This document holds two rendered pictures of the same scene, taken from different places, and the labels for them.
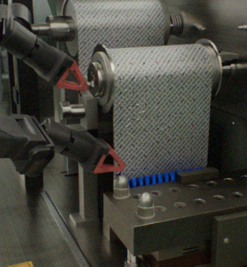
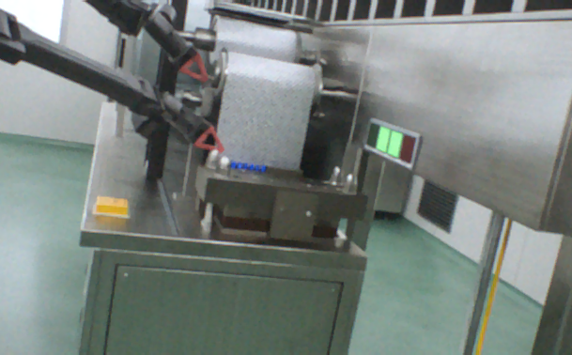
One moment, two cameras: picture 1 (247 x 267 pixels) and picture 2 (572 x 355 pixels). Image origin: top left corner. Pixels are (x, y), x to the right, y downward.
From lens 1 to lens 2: 0.67 m
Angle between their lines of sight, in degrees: 9
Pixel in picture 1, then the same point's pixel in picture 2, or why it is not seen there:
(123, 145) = (224, 131)
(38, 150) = (149, 106)
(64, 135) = (176, 106)
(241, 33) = (347, 65)
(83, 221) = (182, 197)
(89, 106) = (207, 96)
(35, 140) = (148, 97)
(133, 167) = (230, 153)
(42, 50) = (175, 38)
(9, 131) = (130, 83)
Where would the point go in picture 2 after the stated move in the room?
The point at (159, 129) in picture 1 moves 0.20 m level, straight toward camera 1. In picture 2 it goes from (259, 126) to (238, 131)
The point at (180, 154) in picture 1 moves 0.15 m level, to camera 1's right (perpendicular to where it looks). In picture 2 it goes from (274, 153) to (331, 164)
